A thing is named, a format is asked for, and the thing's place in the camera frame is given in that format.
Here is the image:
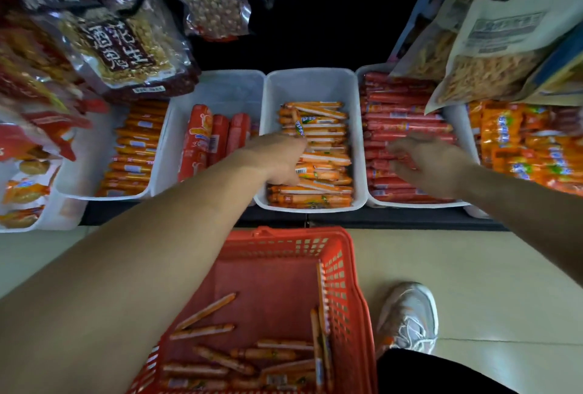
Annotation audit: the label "peanut bag with dark label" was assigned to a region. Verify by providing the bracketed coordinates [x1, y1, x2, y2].
[57, 0, 202, 105]

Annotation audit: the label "white plastic bin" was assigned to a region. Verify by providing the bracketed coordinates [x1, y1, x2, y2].
[253, 68, 369, 214]
[443, 102, 495, 219]
[152, 70, 268, 200]
[355, 63, 471, 209]
[55, 100, 173, 201]
[0, 157, 88, 233]

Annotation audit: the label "person's left hand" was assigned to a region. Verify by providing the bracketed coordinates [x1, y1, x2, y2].
[237, 133, 309, 187]

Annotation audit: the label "clear snack stick bag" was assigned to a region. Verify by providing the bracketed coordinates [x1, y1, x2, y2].
[388, 0, 470, 83]

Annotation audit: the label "kraft paper snack bag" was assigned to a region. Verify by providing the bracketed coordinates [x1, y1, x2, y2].
[424, 0, 583, 115]

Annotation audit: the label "bunch of red snack bags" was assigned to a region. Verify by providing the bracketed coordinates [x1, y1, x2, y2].
[0, 13, 111, 163]

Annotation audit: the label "black shelf edge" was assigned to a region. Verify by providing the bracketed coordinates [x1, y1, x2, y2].
[81, 199, 508, 231]

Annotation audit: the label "scattered orange sausage sticks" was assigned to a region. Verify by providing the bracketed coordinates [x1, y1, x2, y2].
[162, 264, 335, 394]

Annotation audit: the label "large red sausage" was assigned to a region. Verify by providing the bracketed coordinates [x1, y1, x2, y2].
[208, 114, 231, 167]
[226, 112, 252, 156]
[177, 104, 214, 183]

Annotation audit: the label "white sneaker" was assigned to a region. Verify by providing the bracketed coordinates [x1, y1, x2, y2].
[374, 282, 440, 361]

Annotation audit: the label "person's right hand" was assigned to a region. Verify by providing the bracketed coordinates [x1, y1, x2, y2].
[386, 133, 475, 201]

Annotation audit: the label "person's right forearm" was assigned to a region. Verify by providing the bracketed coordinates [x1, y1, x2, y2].
[455, 163, 583, 292]

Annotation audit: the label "pile of orange sausage packs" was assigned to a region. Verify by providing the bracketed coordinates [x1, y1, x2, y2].
[465, 99, 583, 197]

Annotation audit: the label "pile of red sausages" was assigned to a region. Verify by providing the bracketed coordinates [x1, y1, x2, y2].
[360, 71, 458, 204]

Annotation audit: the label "blue snack bag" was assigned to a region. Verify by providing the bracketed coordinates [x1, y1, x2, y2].
[512, 27, 583, 107]

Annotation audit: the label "pile of yellow snack packets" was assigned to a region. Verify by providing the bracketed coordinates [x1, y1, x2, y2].
[0, 147, 62, 230]

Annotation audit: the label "person's left forearm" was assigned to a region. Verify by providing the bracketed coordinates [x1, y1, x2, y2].
[0, 145, 274, 394]

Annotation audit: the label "red plastic shopping basket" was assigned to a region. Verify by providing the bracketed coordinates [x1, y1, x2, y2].
[128, 226, 379, 394]

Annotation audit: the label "row of amber sausages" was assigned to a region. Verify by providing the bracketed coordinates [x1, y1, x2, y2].
[96, 100, 170, 198]

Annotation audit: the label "pile of orange sausages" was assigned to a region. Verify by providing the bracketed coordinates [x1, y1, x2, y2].
[266, 101, 355, 208]

